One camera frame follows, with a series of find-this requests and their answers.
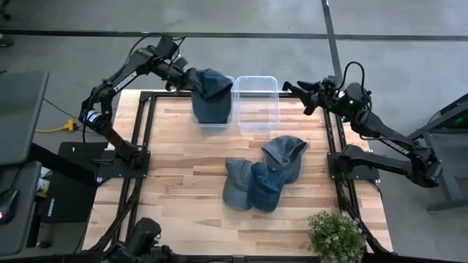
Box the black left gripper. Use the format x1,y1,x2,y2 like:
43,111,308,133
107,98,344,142
162,60,200,92

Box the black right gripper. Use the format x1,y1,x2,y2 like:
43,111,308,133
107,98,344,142
282,78,343,116

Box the very dark navy cap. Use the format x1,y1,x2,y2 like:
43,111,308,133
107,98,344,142
189,67,234,102

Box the grey cap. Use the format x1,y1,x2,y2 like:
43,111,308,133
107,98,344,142
261,134,309,186

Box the dark blue denim cap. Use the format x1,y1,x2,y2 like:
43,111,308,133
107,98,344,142
247,161,293,213

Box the grey-blue cap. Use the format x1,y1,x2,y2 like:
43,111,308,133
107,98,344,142
222,157,255,212

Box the clear plastic container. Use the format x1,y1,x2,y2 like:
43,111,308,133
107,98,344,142
192,75,237,135
235,75,282,135

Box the green plant with white flowers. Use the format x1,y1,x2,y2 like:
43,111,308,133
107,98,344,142
308,210,368,263

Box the dark grey side table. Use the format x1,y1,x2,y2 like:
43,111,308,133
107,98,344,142
407,93,468,213

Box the black diagonal bar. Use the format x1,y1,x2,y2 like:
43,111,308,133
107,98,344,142
28,143,99,187

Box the black bag with white print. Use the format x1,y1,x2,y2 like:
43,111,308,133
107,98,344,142
39,175,99,224

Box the dark grey desk panel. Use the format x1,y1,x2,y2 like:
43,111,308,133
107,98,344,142
0,70,50,165
0,160,43,256

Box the yellow white small box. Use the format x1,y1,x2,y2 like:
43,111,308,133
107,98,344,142
36,166,51,198

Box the black computer mouse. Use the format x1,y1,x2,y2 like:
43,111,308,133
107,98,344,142
0,188,18,224

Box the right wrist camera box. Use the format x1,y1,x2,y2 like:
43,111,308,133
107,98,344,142
321,75,339,91

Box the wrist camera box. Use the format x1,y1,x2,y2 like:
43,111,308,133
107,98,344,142
156,35,180,59
321,75,339,91

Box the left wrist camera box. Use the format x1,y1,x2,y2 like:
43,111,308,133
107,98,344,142
156,35,180,59

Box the black aluminium table frame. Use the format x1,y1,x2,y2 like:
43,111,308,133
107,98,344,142
87,89,392,256

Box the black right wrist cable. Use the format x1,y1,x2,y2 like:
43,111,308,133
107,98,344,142
341,61,366,92

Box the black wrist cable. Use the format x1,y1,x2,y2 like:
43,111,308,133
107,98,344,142
124,32,187,66
341,61,366,92

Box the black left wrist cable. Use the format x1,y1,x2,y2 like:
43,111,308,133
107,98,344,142
124,32,187,66

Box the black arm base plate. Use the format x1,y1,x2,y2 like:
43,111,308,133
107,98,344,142
58,141,151,179
327,151,381,182

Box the yellow power plug with cable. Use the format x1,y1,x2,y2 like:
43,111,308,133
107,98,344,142
35,119,78,134

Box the black floor cable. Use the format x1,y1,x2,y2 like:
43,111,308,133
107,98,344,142
43,97,83,121

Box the black camera device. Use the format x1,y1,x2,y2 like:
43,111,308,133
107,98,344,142
104,217,187,263

